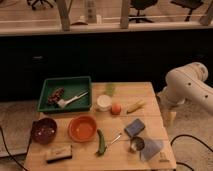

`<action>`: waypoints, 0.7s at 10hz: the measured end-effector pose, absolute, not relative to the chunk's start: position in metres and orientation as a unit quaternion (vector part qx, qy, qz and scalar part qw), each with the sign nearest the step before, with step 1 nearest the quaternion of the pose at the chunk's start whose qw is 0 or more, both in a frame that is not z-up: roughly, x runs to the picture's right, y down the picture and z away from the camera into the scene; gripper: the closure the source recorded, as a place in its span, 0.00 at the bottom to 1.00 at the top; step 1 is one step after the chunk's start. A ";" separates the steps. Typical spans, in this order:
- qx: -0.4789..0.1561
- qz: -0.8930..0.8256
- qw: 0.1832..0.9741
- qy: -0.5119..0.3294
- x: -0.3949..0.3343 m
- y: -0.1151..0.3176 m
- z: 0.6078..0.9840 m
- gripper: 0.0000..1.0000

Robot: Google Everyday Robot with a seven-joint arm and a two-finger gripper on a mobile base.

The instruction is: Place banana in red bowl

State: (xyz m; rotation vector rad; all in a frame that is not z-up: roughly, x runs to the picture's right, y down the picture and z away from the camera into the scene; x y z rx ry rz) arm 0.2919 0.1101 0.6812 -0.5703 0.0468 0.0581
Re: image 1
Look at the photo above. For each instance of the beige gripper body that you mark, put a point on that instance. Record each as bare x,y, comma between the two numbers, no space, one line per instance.
172,117

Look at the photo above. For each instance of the yellow banana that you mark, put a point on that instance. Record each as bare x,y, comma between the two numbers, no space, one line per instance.
135,107

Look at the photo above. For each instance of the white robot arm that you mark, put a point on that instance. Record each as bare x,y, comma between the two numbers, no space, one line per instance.
185,82

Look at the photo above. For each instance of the red bowl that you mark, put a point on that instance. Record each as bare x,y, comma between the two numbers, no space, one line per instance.
82,129

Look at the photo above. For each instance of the dark maroon bowl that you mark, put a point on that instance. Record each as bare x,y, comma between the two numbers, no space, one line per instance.
44,130

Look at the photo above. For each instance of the grey blue cloth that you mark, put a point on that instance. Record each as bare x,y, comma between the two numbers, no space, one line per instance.
151,148

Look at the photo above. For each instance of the blue sponge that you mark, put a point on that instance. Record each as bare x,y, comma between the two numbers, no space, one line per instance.
134,128

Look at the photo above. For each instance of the metal cup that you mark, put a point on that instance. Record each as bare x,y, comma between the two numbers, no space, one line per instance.
136,144

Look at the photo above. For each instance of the orange fruit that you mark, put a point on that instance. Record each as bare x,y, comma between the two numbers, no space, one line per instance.
115,109

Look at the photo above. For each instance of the metal spoon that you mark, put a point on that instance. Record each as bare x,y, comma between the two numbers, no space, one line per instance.
112,141

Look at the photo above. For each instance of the white round container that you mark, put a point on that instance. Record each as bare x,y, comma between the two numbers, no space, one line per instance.
104,102

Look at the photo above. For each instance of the green plastic tray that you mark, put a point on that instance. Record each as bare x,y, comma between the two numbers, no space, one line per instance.
72,86

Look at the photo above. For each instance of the black office chair right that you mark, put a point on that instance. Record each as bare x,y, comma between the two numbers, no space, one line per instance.
190,4

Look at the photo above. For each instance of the black office chair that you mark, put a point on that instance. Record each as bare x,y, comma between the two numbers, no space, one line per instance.
190,4
43,3
140,5

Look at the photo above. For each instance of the brown grape bunch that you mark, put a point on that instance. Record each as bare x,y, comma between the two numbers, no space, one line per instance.
55,96

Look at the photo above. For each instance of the wooden block eraser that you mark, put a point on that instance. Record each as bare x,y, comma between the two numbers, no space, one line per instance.
59,153

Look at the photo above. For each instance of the black office chair left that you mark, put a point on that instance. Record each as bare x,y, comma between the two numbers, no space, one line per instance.
43,3

